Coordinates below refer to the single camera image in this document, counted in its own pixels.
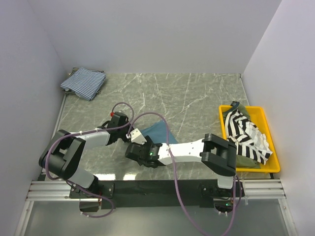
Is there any black white striped tank top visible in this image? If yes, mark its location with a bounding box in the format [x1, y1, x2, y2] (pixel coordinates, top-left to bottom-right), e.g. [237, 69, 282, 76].
[224, 109, 273, 165]

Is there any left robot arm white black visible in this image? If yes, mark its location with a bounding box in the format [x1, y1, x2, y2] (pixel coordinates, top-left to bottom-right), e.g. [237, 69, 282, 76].
[39, 112, 130, 198]

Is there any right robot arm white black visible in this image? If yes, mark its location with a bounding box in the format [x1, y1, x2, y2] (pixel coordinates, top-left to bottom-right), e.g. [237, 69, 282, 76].
[125, 134, 237, 196]

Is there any folded blue striped tank top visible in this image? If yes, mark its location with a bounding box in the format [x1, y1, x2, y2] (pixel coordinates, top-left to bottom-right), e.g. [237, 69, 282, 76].
[61, 67, 107, 101]

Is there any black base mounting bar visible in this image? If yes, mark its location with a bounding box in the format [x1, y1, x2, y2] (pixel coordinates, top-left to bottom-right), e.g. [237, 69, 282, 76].
[69, 179, 244, 212]

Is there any folded black striped garment underneath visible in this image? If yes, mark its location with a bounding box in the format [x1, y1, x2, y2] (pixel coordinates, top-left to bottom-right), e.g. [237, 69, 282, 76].
[63, 67, 105, 94]

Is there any dark green garment in bin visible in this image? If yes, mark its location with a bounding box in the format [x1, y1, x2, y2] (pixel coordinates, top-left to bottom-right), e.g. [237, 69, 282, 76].
[231, 101, 260, 169]

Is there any yellow plastic bin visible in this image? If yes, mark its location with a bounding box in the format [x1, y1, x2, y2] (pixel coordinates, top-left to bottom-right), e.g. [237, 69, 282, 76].
[219, 105, 281, 173]

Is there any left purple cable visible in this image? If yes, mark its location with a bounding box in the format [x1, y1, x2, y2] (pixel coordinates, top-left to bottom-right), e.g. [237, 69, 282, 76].
[44, 102, 135, 219]

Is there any purple cable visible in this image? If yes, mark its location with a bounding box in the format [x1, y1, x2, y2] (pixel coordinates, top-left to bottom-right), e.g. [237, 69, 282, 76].
[126, 112, 243, 236]
[44, 102, 135, 219]

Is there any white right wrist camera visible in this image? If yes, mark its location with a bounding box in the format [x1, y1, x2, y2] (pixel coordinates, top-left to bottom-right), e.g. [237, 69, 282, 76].
[126, 128, 146, 145]

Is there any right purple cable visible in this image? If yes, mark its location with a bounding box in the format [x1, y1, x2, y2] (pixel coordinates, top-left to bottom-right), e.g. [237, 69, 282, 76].
[126, 112, 243, 236]

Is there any aluminium frame rail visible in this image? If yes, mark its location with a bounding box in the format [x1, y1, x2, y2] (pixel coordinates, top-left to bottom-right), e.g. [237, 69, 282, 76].
[14, 93, 99, 236]

